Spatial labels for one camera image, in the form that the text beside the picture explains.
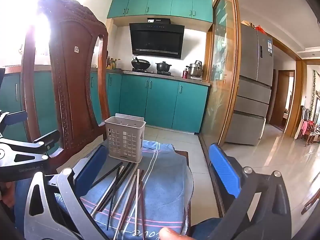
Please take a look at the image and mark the kitchen countertop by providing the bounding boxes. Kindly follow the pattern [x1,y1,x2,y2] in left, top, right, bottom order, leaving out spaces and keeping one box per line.
[90,67,211,86]

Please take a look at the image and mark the gas stove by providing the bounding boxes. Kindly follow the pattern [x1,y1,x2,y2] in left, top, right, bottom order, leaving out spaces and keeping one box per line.
[131,69,175,77]

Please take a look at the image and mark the blue striped towel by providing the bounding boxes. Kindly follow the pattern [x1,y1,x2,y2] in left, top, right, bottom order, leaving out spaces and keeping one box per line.
[57,140,194,240]

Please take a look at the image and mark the stacked steel pots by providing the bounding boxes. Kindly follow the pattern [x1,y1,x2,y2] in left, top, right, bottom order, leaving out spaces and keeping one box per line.
[186,60,203,78]

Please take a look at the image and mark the wooden doorway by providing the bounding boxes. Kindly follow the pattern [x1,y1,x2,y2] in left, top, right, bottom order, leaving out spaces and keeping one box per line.
[269,69,295,133]

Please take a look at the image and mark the hanging green garland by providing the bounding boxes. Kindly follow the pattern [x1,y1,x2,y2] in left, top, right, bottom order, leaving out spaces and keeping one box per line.
[310,70,318,110]

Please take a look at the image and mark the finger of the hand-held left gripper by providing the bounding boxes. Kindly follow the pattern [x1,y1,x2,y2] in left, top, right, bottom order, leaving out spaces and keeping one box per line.
[0,129,60,167]
[0,110,27,133]

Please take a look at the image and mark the teal upper cabinet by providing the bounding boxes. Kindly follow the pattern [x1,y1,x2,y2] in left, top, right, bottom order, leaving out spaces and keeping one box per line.
[107,0,213,23]

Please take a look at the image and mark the grey drawer cabinet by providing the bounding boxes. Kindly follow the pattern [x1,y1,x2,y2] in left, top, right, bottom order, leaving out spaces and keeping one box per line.
[224,23,274,147]

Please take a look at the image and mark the pile of mixed chopsticks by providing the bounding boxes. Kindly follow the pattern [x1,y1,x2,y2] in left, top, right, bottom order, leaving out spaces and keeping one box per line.
[90,162,147,240]

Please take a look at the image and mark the black range hood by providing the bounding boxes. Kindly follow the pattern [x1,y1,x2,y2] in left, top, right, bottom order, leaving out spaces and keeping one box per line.
[129,17,185,60]

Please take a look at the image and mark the black wok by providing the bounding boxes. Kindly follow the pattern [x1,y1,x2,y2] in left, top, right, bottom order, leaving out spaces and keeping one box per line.
[131,56,151,71]

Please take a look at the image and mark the row of condiment bottles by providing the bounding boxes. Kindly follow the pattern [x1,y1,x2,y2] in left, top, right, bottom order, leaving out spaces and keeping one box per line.
[106,56,122,70]

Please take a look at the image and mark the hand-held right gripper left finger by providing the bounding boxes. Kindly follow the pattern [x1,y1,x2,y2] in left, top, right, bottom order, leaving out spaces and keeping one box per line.
[24,145,108,240]

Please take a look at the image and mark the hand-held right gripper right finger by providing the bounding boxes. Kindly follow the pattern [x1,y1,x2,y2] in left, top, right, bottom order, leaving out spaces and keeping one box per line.
[207,144,293,240]

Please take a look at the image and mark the black cooking pot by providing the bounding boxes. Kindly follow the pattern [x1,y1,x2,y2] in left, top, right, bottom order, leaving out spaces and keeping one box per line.
[155,61,173,74]

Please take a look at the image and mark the dining chairs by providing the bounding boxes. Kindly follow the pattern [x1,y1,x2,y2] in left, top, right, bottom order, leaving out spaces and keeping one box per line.
[294,105,320,147]

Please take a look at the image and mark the teal lower cabinet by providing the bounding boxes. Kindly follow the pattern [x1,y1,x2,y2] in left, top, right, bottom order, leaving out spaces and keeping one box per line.
[0,70,209,142]

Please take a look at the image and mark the person's blue jeans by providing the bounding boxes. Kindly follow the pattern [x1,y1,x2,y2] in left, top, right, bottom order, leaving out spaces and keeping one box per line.
[189,217,223,240]

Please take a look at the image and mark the person's right hand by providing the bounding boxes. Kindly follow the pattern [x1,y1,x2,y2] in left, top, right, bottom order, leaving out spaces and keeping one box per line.
[159,227,188,240]

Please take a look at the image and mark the wood framed glass sliding door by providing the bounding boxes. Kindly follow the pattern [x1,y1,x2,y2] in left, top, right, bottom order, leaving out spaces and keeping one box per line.
[200,0,242,146]

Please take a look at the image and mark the carved wooden chair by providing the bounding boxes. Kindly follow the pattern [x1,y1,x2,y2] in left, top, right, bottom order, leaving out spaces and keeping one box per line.
[0,0,192,230]

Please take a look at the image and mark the wooden furniture leg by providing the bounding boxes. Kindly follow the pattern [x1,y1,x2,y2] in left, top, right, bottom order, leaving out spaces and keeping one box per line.
[301,187,320,215]

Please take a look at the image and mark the white plastic utensil holder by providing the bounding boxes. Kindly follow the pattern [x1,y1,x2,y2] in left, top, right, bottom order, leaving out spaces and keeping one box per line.
[104,113,147,162]

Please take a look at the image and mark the teal cabinet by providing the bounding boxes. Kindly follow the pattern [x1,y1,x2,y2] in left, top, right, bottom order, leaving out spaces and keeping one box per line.
[0,70,209,142]
[107,0,213,23]

